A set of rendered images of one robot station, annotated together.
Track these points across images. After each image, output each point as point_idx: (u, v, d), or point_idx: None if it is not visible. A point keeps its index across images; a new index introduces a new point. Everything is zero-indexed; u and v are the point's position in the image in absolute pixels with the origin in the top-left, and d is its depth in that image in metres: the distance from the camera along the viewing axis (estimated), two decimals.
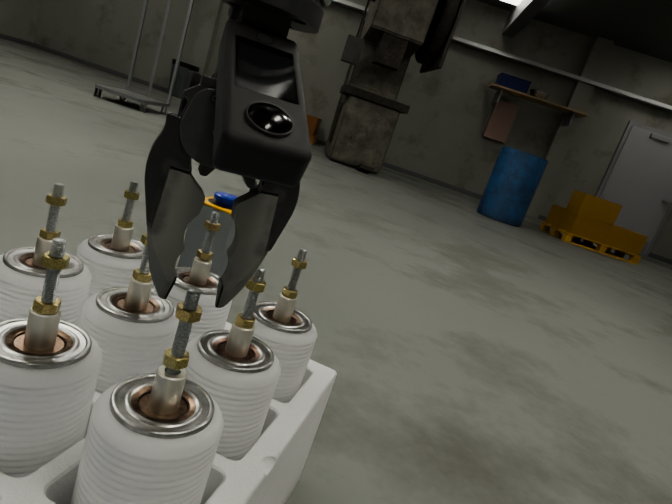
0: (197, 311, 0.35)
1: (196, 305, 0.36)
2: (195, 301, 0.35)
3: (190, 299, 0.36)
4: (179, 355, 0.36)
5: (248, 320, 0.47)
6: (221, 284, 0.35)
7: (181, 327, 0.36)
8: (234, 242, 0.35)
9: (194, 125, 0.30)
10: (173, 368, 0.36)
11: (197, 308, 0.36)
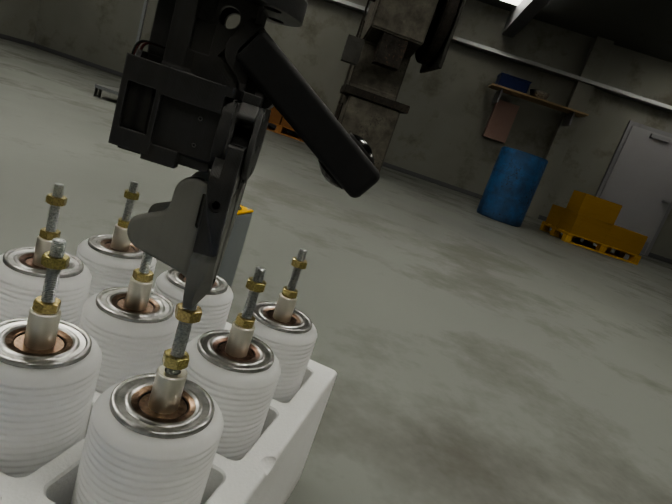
0: (181, 303, 0.36)
1: None
2: None
3: None
4: (174, 350, 0.37)
5: (248, 320, 0.47)
6: (212, 278, 0.36)
7: (186, 334, 0.36)
8: None
9: (254, 148, 0.30)
10: (175, 356, 0.38)
11: (181, 306, 0.36)
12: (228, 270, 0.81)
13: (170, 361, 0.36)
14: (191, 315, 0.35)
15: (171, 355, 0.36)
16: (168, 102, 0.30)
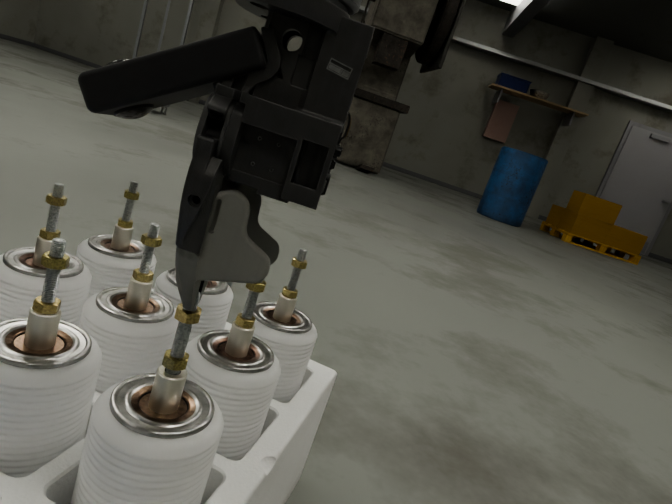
0: None
1: None
2: (196, 298, 0.36)
3: None
4: (181, 352, 0.37)
5: (248, 320, 0.47)
6: None
7: (178, 333, 0.36)
8: None
9: None
10: (187, 363, 0.37)
11: None
12: None
13: (164, 354, 0.37)
14: (176, 310, 0.35)
15: (170, 351, 0.37)
16: (303, 144, 0.34)
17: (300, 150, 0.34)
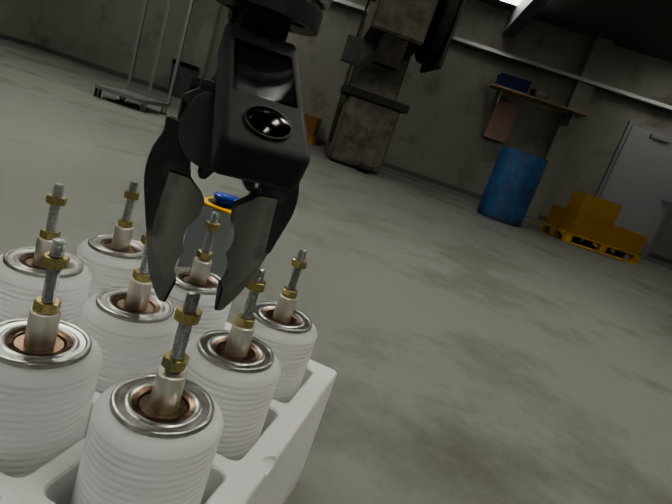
0: (179, 307, 0.36)
1: (187, 310, 0.35)
2: (185, 298, 0.36)
3: (195, 307, 0.36)
4: (171, 353, 0.37)
5: (248, 320, 0.47)
6: (220, 287, 0.35)
7: (189, 335, 0.36)
8: (233, 245, 0.35)
9: (193, 128, 0.30)
10: (167, 358, 0.37)
11: (183, 310, 0.35)
12: None
13: (177, 365, 0.36)
14: (199, 317, 0.35)
15: (175, 359, 0.36)
16: None
17: None
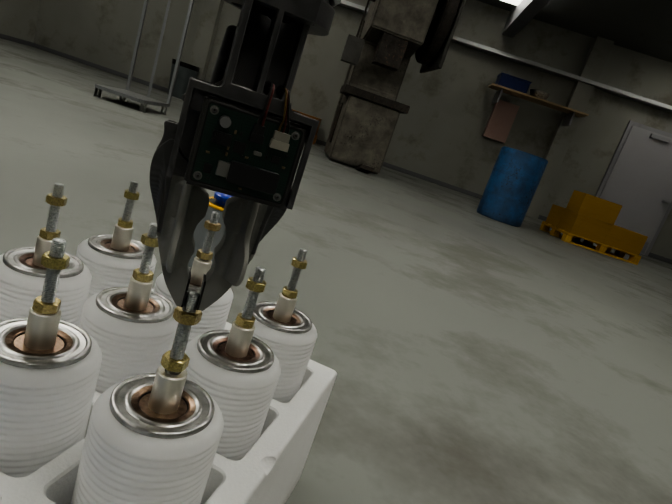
0: None
1: (182, 306, 0.36)
2: (191, 298, 0.36)
3: (188, 307, 0.35)
4: (177, 352, 0.37)
5: (248, 320, 0.47)
6: (190, 272, 0.36)
7: (181, 336, 0.36)
8: (192, 235, 0.34)
9: None
10: (181, 360, 0.38)
11: (182, 306, 0.36)
12: None
13: (164, 360, 0.36)
14: (182, 315, 0.35)
15: (169, 355, 0.36)
16: (270, 141, 0.29)
17: (253, 143, 0.29)
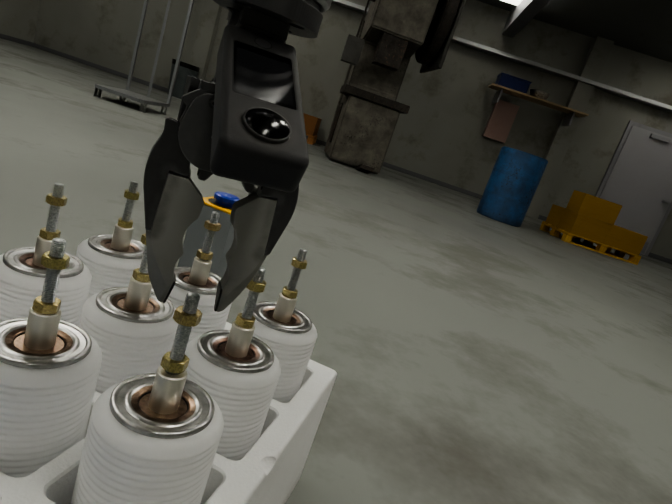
0: (192, 315, 0.35)
1: (196, 310, 0.36)
2: (191, 305, 0.35)
3: (192, 304, 0.36)
4: (176, 359, 0.36)
5: (248, 320, 0.47)
6: (220, 288, 0.35)
7: (183, 331, 0.37)
8: (233, 246, 0.35)
9: (193, 130, 0.30)
10: (167, 370, 0.36)
11: (195, 313, 0.36)
12: None
13: (185, 358, 0.37)
14: None
15: (183, 357, 0.37)
16: None
17: None
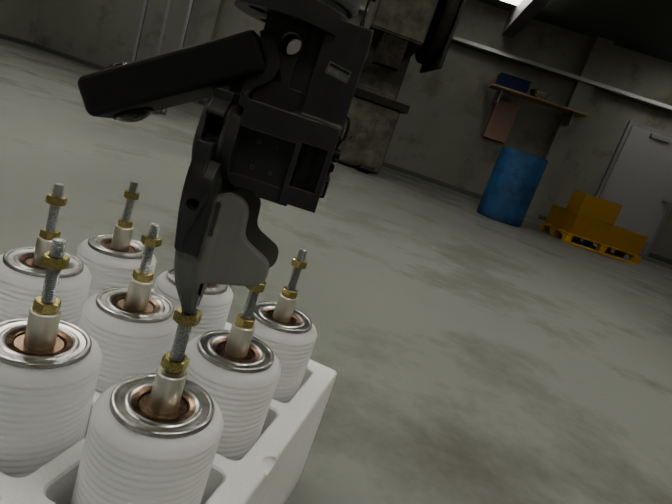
0: (192, 315, 0.35)
1: (196, 310, 0.36)
2: None
3: None
4: (176, 359, 0.36)
5: (248, 320, 0.47)
6: None
7: (182, 331, 0.37)
8: None
9: None
10: (167, 370, 0.36)
11: (195, 313, 0.36)
12: None
13: (185, 358, 0.37)
14: None
15: (183, 357, 0.37)
16: (302, 147, 0.34)
17: (299, 153, 0.34)
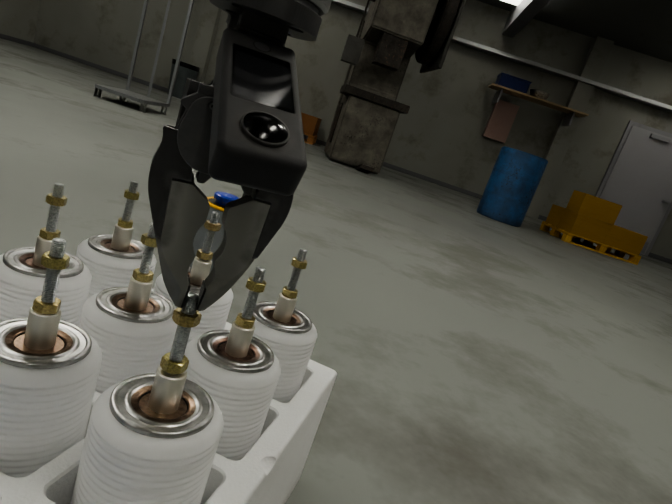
0: (195, 310, 0.36)
1: (185, 307, 0.36)
2: (196, 303, 0.36)
3: (183, 306, 0.36)
4: (181, 357, 0.37)
5: (248, 320, 0.47)
6: (204, 287, 0.35)
7: (175, 335, 0.36)
8: (221, 246, 0.35)
9: (191, 133, 0.30)
10: (186, 369, 0.37)
11: None
12: None
13: (165, 356, 0.37)
14: (173, 311, 0.36)
15: None
16: None
17: None
